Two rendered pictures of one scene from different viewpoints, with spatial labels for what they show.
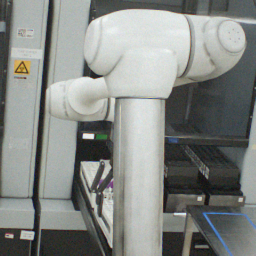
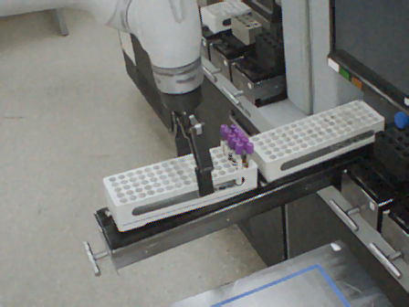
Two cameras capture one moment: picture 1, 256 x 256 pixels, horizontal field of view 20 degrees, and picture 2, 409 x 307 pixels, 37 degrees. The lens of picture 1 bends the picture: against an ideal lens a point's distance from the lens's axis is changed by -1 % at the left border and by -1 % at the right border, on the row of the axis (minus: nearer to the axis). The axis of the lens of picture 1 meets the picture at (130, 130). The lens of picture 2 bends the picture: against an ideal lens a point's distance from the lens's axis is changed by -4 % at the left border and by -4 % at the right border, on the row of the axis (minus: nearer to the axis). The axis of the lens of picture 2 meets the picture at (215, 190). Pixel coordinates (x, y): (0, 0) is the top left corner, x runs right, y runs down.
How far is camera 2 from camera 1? 2.15 m
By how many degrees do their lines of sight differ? 76
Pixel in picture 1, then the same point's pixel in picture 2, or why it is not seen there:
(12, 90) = not seen: outside the picture
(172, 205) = (388, 233)
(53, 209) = not seen: hidden behind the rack
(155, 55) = not seen: outside the picture
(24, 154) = (297, 57)
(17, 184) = (296, 90)
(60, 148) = (322, 68)
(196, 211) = (316, 255)
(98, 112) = (114, 25)
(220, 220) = (298, 292)
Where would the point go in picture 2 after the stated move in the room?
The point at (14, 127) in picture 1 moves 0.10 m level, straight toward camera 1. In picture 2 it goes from (287, 18) to (249, 27)
